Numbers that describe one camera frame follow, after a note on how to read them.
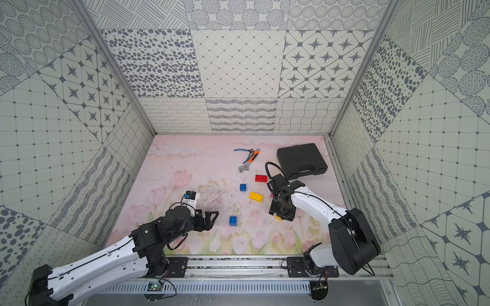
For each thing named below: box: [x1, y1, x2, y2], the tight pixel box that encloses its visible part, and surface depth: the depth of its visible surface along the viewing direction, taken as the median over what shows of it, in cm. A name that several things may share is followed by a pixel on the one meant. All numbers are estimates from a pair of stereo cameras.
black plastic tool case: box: [276, 142, 328, 181], surface depth 106 cm
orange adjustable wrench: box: [238, 147, 261, 174], surface depth 109 cm
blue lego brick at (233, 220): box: [229, 216, 237, 227], surface depth 85 cm
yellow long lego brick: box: [248, 191, 264, 203], surface depth 94 cm
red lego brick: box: [254, 174, 268, 183], surface depth 101 cm
